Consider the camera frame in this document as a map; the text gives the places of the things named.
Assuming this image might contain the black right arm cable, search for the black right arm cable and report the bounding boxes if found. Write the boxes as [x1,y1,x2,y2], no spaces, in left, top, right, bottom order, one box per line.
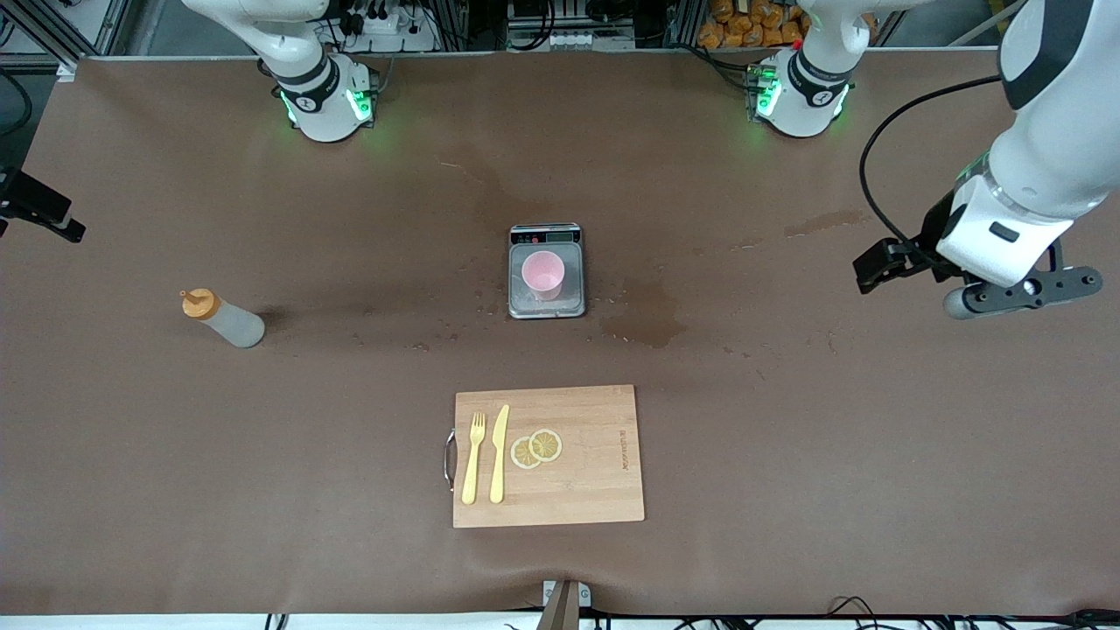
[0,70,34,137]

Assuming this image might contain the brown table mat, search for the brown table mat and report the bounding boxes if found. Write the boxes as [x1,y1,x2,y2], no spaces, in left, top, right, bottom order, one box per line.
[0,48,1120,618]

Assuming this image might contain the aluminium frame profile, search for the aluminium frame profile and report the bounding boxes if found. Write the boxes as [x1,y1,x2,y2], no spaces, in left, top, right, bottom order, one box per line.
[0,0,132,81]

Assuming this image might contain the yellow plastic fork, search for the yellow plastic fork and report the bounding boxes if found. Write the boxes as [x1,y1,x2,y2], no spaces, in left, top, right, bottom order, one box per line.
[461,412,487,506]

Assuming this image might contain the white power strip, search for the white power strip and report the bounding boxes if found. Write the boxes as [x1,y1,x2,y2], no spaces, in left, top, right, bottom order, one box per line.
[337,0,438,53]

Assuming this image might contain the orange snack bags heap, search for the orange snack bags heap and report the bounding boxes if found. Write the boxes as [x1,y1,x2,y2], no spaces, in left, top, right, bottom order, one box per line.
[697,0,810,49]

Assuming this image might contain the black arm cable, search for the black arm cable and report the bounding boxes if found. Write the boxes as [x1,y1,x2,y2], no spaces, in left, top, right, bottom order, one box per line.
[0,70,34,137]
[860,74,1003,248]

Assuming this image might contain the squeeze bottle with orange cap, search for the squeeze bottle with orange cap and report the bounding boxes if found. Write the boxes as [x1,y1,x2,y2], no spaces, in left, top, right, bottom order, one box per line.
[179,288,266,350]

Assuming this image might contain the steel digital kitchen scale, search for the steel digital kitchen scale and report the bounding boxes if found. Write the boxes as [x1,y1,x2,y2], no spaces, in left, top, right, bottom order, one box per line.
[508,223,587,320]

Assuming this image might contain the yellow plastic knife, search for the yellow plastic knife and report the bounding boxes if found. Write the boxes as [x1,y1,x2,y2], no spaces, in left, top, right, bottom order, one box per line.
[489,403,511,505]

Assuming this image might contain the pink plastic cup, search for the pink plastic cup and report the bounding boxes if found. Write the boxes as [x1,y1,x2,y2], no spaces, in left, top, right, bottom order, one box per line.
[521,250,566,301]

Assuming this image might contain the bamboo cutting board with handle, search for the bamboo cutting board with handle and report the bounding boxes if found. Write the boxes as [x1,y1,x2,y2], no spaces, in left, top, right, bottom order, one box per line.
[444,384,646,529]

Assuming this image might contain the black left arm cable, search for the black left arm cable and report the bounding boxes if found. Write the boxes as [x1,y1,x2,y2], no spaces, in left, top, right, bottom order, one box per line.
[860,74,1003,248]

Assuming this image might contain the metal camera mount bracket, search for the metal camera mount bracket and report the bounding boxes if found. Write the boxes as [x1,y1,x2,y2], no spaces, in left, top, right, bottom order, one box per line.
[535,579,594,630]

